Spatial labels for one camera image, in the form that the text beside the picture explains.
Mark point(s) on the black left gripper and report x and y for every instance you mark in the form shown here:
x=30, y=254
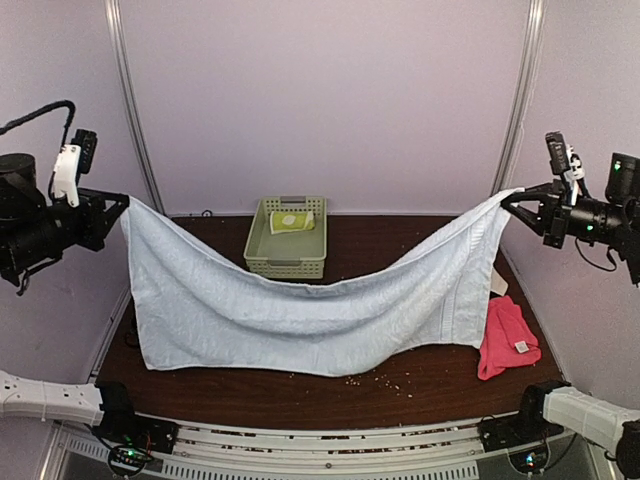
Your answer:
x=100, y=223

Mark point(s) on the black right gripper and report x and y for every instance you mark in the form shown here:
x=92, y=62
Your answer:
x=553, y=227

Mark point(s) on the light blue towel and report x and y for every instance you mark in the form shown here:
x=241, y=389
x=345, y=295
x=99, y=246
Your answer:
x=195, y=308

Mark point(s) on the green patterned towel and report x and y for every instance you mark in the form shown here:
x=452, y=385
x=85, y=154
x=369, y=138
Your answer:
x=281, y=222

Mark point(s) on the pale green plastic basket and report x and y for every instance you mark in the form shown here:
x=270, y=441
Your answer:
x=300, y=255

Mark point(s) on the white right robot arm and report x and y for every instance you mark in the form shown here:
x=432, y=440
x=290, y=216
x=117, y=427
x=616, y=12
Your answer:
x=611, y=427

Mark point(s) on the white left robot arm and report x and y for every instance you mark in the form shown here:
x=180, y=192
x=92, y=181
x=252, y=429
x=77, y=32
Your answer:
x=81, y=403

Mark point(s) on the cream white towel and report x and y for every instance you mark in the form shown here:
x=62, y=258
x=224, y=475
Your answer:
x=498, y=285

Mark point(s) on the pink towel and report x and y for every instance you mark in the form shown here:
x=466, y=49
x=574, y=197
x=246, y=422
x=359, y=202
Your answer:
x=508, y=342

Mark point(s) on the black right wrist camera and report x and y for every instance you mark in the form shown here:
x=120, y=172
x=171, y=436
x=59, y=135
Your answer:
x=623, y=179

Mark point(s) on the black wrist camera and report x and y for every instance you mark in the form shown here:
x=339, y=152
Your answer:
x=623, y=179
x=20, y=198

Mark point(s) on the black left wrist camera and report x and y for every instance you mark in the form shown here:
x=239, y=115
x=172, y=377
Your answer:
x=20, y=198

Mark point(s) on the aluminium frame post right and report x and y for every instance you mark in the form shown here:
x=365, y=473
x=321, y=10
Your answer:
x=524, y=89

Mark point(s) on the aluminium frame post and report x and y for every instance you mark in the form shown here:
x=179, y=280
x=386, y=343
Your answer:
x=115, y=26
x=524, y=89

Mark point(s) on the aluminium frame post left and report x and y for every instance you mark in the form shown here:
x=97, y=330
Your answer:
x=115, y=26

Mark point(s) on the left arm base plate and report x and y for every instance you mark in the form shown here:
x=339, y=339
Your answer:
x=145, y=433

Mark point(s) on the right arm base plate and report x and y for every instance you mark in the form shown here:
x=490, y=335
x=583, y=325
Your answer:
x=509, y=432

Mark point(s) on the aluminium front rail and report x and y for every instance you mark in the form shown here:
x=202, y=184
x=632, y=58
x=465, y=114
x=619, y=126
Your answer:
x=449, y=450

